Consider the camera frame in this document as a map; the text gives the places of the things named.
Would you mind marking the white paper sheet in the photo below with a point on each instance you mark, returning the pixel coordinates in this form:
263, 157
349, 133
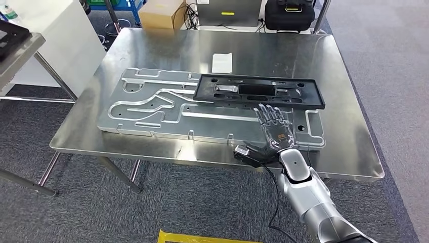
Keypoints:
222, 63

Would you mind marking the white panel box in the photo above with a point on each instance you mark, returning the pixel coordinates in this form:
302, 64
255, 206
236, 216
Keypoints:
67, 43

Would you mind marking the steel side table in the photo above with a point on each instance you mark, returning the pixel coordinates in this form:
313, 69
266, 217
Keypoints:
20, 57

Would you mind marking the clear plastic bottle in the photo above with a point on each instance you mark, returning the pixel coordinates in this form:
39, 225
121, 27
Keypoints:
10, 15

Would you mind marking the chrome metal post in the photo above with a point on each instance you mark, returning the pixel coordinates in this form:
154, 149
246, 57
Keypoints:
321, 16

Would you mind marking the yellow floor tape square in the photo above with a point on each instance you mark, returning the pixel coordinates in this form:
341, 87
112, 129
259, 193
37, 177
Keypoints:
174, 238

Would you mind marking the blue metal rack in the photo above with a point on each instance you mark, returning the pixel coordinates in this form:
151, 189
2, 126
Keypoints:
110, 6

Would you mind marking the black plastic plate frame part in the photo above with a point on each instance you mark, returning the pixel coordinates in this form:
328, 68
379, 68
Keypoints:
204, 97

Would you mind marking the cardboard box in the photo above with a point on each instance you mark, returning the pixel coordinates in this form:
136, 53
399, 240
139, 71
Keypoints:
161, 15

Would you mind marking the black plastic tray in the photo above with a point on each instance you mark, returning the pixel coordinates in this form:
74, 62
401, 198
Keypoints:
13, 37

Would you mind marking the aluminium jig plate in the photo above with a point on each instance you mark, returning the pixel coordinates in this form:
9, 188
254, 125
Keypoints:
151, 110

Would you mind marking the stainless steel workbench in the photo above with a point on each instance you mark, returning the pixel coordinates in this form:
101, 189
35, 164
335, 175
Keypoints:
201, 47

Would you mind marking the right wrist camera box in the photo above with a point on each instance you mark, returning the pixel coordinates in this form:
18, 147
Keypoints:
241, 151

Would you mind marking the grey case with yellow label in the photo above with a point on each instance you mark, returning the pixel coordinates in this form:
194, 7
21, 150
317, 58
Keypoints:
214, 16

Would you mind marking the black carry bag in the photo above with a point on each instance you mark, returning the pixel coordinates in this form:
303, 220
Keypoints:
288, 20

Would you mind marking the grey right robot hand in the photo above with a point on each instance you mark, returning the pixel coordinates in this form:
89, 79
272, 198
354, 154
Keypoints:
278, 130

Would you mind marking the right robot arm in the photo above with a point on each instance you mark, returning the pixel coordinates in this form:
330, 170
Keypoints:
308, 198

